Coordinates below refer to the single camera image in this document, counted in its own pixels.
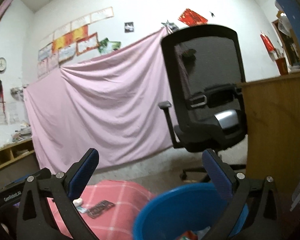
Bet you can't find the stack of papers on shelf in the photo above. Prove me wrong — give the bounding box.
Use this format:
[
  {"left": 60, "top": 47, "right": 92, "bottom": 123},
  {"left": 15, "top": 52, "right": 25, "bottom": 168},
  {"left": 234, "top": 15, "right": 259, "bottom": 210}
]
[{"left": 11, "top": 121, "right": 32, "bottom": 142}]

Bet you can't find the blue plastic trash bucket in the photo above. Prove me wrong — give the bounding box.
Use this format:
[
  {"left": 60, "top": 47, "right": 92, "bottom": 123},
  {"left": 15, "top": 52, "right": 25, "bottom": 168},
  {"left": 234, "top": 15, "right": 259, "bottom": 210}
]
[{"left": 133, "top": 183, "right": 249, "bottom": 239}]

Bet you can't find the round wall clock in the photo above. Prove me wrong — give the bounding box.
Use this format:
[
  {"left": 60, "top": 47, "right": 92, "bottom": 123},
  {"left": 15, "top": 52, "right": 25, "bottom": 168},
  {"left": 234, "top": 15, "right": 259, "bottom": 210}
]
[{"left": 0, "top": 57, "right": 7, "bottom": 73}]

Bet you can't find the red hanging wall charm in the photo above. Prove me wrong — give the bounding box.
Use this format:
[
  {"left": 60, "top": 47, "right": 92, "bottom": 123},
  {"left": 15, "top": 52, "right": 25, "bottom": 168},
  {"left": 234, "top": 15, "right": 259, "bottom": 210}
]
[{"left": 260, "top": 32, "right": 275, "bottom": 53}]

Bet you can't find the red framed certificate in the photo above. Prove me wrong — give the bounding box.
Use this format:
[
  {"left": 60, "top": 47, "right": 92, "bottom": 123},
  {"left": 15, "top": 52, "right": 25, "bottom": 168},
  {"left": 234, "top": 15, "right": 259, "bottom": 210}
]
[{"left": 76, "top": 33, "right": 99, "bottom": 56}]

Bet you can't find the wooden wall shelf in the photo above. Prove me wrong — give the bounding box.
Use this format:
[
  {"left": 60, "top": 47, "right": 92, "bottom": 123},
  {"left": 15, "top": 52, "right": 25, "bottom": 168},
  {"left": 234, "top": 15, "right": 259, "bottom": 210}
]
[{"left": 0, "top": 138, "right": 35, "bottom": 170}]

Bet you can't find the black mesh office chair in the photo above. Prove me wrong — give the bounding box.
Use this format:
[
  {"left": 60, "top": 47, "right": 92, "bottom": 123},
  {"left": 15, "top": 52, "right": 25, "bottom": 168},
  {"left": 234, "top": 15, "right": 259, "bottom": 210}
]
[{"left": 157, "top": 24, "right": 248, "bottom": 183}]

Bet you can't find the pink checkered table cloth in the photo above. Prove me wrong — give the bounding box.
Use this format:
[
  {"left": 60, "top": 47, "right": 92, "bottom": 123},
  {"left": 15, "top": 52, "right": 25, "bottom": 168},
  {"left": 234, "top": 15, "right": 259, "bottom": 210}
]
[{"left": 46, "top": 179, "right": 156, "bottom": 240}]

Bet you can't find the pink hanging bedsheet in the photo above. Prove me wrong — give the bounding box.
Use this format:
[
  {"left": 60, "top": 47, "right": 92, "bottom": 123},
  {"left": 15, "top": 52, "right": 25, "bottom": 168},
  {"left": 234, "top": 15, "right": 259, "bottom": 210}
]
[{"left": 24, "top": 28, "right": 172, "bottom": 172}]

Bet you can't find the wooden desk panel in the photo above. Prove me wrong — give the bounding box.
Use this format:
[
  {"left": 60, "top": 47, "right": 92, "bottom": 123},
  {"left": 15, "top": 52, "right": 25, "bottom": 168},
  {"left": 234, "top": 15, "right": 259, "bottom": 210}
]
[{"left": 240, "top": 73, "right": 300, "bottom": 212}]

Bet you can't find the red square wall poster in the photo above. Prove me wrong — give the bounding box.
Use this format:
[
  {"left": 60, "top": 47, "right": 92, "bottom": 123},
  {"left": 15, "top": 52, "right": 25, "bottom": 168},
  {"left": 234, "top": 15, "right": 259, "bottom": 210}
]
[{"left": 178, "top": 8, "right": 208, "bottom": 27}]

